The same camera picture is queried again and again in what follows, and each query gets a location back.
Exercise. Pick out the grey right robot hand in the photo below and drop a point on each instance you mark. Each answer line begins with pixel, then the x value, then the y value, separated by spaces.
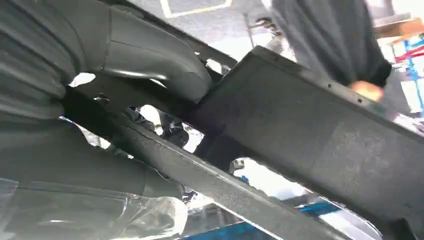
pixel 149 56

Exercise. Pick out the yellow floor tape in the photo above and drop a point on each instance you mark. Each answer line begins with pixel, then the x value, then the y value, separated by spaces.
pixel 195 11

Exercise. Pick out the ribbed grey right arm sleeve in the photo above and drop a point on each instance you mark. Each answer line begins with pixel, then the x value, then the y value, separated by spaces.
pixel 33 59

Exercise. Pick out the person's hand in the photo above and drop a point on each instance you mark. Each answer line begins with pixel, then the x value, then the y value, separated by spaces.
pixel 367 90
pixel 267 26

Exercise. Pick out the clear plastic film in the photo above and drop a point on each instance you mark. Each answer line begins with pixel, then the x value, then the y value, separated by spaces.
pixel 139 218

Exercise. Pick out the person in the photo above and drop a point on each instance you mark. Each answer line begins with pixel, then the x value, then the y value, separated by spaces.
pixel 331 39

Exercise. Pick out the brown wooden box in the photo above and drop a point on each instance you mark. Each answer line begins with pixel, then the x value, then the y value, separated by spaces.
pixel 400 26

